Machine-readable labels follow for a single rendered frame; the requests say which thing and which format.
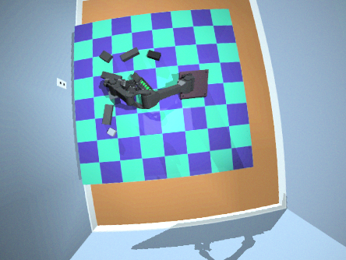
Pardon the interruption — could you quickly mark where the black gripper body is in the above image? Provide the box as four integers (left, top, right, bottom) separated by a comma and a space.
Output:
124, 72, 141, 91

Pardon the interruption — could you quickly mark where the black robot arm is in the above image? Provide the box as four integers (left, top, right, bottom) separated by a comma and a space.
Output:
103, 73, 195, 109

